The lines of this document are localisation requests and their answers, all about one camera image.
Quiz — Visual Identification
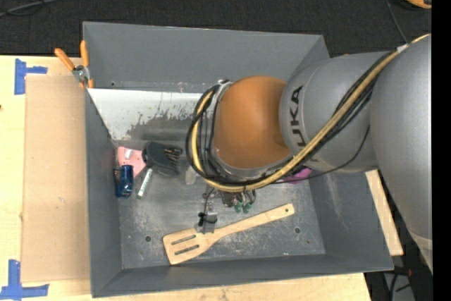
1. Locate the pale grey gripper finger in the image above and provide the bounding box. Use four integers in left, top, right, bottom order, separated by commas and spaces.
202, 210, 218, 235

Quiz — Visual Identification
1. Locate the wooden slotted spatula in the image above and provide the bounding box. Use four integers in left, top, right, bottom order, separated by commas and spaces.
162, 203, 296, 266

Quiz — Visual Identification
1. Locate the clear glass piece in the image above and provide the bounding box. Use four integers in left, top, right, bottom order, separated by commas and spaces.
185, 165, 199, 186

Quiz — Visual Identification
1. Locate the grey metal bin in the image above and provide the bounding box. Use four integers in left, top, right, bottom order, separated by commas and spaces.
82, 21, 395, 298

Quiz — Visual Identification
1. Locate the purple object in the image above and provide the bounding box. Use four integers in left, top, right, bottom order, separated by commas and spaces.
283, 166, 313, 185

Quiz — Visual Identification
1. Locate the white and green marker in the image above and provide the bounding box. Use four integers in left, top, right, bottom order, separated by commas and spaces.
136, 167, 154, 200

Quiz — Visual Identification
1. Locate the dark grey brush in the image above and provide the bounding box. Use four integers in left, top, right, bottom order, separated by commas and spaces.
141, 141, 185, 178

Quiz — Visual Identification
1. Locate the blue cylinder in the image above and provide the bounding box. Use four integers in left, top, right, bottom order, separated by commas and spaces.
113, 164, 135, 198

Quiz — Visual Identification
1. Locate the pink sponge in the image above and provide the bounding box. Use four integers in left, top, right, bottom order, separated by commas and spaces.
116, 146, 147, 176

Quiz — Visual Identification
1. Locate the brown cardboard board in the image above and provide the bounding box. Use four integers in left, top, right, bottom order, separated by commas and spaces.
20, 73, 92, 283

